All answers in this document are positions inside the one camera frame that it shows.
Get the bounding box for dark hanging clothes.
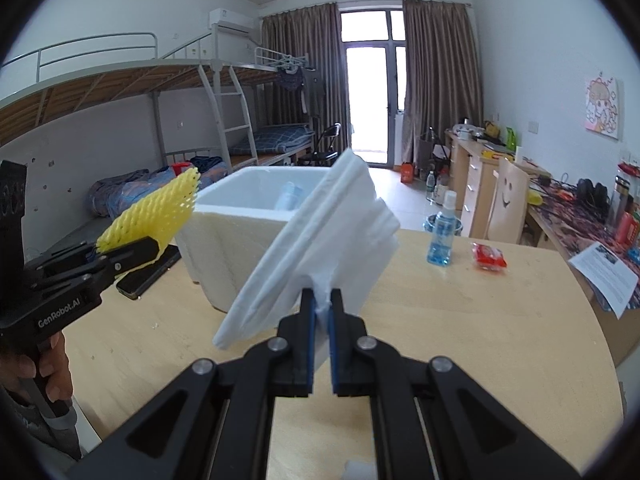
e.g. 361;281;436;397
276;66;326;121

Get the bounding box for pink cartoon wall poster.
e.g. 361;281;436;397
585;76;626;140

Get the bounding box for printed paper sheet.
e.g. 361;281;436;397
568;242;640;320

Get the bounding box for glass balcony door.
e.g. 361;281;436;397
339;7;407;166

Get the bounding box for red snack packet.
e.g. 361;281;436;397
471;241;509;270

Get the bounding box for black phone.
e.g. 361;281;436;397
115;245;182;300

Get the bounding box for white air conditioner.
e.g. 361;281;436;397
208;7;254;37

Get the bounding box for blue spray bottle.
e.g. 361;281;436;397
426;190;458;266

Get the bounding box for white electric pot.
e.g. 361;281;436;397
452;119;482;141

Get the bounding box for long wooden wall desk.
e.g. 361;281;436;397
444;130;640;366

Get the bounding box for row of toiletry bottles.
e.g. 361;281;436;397
607;160;640;266

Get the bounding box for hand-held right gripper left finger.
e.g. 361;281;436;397
67;287;318;480

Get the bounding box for patterned desk mat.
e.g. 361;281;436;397
530;175;640;313

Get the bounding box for grey metal bunk bed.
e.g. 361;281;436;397
200;45;321;168
0;32;223;256

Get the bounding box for black headphones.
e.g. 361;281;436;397
575;177;611;211

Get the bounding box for yellow foam net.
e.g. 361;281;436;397
95;167;202;263

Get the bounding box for wooden chair with smiley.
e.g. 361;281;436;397
485;156;533;246

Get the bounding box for white tissue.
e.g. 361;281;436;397
212;147;401;378

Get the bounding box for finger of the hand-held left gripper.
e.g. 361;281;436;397
22;241;103;273
40;237;161;291

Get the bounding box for person's left forearm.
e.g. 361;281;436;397
0;390;83;461

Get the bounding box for white foam box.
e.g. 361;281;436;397
175;166;333;313

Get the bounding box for person's left hand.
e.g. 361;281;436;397
0;332;75;413

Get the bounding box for blue plaid mattress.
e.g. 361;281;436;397
229;124;317;156

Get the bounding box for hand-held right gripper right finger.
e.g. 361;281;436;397
329;287;583;480

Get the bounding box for grey trash bin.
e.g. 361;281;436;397
422;212;466;236

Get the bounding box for black folding chair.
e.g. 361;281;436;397
298;122;343;167

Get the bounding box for brown curtain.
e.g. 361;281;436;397
402;0;485;171
261;2;351;156

